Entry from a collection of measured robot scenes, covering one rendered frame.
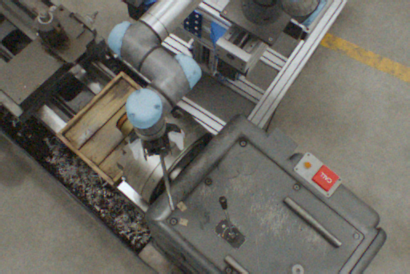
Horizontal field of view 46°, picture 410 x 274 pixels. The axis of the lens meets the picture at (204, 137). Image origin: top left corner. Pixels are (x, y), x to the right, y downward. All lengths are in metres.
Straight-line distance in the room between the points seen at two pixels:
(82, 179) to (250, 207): 0.96
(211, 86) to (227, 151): 1.27
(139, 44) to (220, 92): 1.62
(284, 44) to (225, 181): 1.57
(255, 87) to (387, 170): 0.92
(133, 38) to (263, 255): 0.70
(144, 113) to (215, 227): 0.51
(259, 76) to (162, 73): 1.73
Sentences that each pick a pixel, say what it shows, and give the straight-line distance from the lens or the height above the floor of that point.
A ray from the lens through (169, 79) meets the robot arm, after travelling 1.04.
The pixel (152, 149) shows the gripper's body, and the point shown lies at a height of 1.50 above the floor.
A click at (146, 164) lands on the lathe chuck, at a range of 1.49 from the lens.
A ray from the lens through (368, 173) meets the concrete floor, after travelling 2.93.
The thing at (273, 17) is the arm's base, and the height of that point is 1.19.
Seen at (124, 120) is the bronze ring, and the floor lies 1.11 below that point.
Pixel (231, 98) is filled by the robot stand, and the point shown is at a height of 0.21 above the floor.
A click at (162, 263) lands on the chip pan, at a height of 0.54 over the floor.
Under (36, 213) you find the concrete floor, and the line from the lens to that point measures 2.80.
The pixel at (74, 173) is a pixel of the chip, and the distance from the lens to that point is 2.19.
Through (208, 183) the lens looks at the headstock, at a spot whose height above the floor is 1.25.
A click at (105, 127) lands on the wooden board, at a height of 0.89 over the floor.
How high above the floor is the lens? 2.63
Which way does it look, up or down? 71 degrees down
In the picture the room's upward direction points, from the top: 7 degrees clockwise
